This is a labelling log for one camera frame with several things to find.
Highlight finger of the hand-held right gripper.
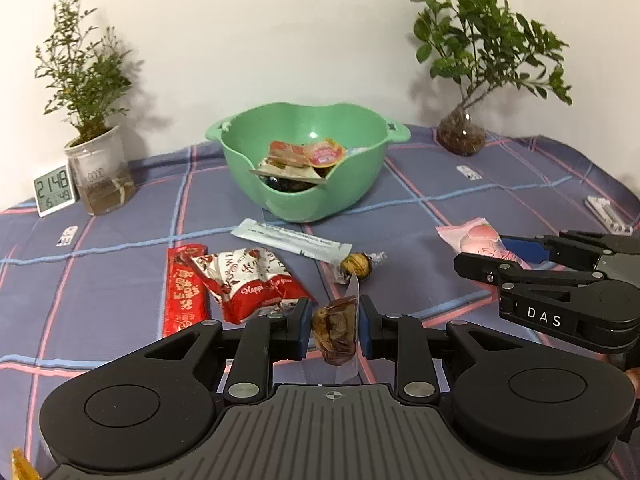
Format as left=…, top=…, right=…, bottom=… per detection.
left=452, top=251, right=602, bottom=287
left=501, top=229, right=610, bottom=272

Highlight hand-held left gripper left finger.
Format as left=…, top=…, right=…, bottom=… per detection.
left=142, top=297, right=315, bottom=407

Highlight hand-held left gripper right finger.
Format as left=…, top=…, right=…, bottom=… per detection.
left=357, top=294, right=531, bottom=407

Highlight pink peach packet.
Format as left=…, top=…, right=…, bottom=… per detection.
left=435, top=217, right=532, bottom=272

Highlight brown snack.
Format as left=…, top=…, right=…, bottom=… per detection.
left=311, top=272, right=362, bottom=381

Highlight green plastic bowl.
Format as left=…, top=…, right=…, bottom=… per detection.
left=205, top=101, right=412, bottom=224

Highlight gold foil chocolate ball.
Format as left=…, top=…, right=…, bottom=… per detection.
left=327, top=251, right=388, bottom=286

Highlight red white printed packet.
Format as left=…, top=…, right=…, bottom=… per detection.
left=190, top=249, right=317, bottom=325

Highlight white plastic clips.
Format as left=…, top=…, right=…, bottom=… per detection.
left=584, top=196, right=635, bottom=234

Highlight long white teal packet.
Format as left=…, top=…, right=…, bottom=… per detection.
left=231, top=218, right=352, bottom=262

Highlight long red snack bar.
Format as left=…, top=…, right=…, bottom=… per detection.
left=163, top=245, right=210, bottom=338

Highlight leafy plant in glass vase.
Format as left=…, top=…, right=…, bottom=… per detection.
left=411, top=0, right=573, bottom=157

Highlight black snack packet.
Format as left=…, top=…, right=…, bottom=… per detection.
left=264, top=175, right=321, bottom=194

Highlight cream pouch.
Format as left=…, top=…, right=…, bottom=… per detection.
left=250, top=164, right=327, bottom=184

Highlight round orange jelly cup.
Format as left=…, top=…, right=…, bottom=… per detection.
left=304, top=139, right=347, bottom=167

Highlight small red packet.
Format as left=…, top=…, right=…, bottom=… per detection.
left=269, top=141, right=307, bottom=167

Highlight blue plaid cloth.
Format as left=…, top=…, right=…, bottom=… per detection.
left=0, top=124, right=640, bottom=480

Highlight small plant in glass pot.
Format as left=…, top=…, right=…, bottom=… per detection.
left=34, top=0, right=137, bottom=217

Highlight white digital clock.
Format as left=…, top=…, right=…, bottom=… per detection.
left=33, top=164, right=77, bottom=218

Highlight yellow packet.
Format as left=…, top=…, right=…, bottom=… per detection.
left=11, top=447, right=42, bottom=480

